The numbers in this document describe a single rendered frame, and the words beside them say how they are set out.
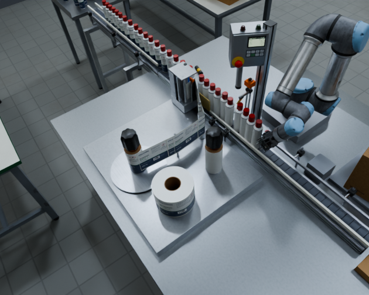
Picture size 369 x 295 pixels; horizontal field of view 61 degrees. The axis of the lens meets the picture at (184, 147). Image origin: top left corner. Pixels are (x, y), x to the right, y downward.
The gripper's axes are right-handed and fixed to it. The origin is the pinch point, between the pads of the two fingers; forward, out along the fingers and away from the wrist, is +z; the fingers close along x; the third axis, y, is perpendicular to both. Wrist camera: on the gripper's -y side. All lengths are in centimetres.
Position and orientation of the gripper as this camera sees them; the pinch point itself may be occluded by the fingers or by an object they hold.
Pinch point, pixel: (262, 143)
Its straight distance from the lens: 175.5
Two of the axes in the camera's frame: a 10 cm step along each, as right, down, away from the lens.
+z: -2.4, 2.4, 9.4
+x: 5.5, 8.3, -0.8
